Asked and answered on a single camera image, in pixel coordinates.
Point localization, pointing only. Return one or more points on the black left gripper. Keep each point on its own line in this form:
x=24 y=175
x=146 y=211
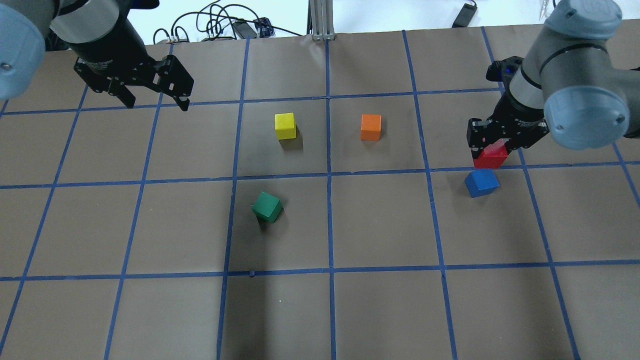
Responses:
x=106 y=47

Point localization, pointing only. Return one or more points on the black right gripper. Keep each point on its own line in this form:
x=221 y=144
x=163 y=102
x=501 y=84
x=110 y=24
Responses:
x=519 y=119

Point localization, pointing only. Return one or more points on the red wooden block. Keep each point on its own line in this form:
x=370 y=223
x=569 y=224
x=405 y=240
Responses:
x=493 y=156

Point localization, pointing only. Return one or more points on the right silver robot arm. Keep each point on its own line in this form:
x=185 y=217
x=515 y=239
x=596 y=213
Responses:
x=565 y=86

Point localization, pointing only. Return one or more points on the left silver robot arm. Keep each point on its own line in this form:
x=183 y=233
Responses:
x=26 y=25

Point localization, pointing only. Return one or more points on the blue wooden block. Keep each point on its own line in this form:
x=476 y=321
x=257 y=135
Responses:
x=481 y=182

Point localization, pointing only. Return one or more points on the yellow wooden block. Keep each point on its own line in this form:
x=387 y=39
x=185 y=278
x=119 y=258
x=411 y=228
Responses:
x=285 y=126

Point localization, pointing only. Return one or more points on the orange wooden block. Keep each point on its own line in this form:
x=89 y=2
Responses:
x=371 y=127

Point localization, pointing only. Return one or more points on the green wooden block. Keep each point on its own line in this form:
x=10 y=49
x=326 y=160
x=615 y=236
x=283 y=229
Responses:
x=267 y=207

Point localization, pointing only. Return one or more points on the black power adapter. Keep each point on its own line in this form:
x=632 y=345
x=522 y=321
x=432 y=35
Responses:
x=465 y=15

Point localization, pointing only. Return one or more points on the brown paper table cover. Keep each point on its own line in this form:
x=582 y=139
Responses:
x=128 y=234

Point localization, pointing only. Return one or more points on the aluminium frame post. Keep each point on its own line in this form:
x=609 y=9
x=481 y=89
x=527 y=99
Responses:
x=320 y=20

